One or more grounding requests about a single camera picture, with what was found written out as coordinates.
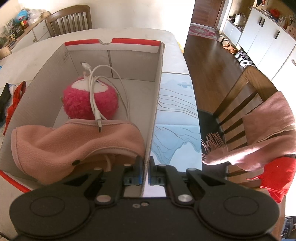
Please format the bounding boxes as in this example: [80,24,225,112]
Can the black seat cushion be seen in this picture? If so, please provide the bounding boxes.
[198,109,232,179]

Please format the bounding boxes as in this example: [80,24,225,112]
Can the black cloth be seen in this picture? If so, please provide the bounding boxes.
[0,83,12,128]

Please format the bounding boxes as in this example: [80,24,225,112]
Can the pink fleece hat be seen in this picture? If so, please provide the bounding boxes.
[11,119,146,184]

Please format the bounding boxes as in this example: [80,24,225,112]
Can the red garment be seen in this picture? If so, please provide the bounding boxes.
[246,155,296,203]

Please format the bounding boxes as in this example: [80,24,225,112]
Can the row of shoes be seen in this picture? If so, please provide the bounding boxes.
[217,35,256,67]

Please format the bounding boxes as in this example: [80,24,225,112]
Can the tall white cabinet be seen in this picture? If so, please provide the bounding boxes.
[218,0,296,80]

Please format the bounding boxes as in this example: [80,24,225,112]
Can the red white cardboard box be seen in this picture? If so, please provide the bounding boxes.
[0,39,166,197]

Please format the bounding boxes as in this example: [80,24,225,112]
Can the clear plastic bags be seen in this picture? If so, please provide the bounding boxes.
[28,9,43,24]

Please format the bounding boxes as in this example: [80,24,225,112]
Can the wooden chair with scarf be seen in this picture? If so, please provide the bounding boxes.
[198,65,278,188]

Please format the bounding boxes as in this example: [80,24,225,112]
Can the light blue printed placemat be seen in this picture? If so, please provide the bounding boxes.
[150,72,201,172]

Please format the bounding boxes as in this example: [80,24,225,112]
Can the pink fringed scarf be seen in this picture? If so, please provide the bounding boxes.
[200,91,296,173]

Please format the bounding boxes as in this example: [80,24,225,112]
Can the beige tote bag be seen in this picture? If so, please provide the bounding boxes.
[232,12,247,26]

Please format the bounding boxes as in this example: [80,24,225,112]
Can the pink plush ball toy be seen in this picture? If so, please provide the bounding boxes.
[63,72,119,120]

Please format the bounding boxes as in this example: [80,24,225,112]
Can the red cloth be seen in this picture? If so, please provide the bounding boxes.
[3,81,27,135]

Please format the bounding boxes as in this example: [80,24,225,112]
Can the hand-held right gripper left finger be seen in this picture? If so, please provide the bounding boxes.
[62,155,144,206]

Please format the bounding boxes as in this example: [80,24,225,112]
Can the brown wooden door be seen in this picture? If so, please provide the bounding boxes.
[193,0,223,28]

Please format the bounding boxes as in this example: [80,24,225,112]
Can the white wooden sideboard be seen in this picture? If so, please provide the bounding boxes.
[0,11,52,59]

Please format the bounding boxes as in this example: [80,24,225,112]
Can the white charging cable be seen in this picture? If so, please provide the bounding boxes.
[80,61,130,133]

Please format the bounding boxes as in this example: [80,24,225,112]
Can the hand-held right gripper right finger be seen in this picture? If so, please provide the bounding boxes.
[149,157,228,205]

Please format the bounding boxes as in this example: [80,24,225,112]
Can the red patterned rug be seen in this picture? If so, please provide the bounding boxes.
[188,24,219,40]

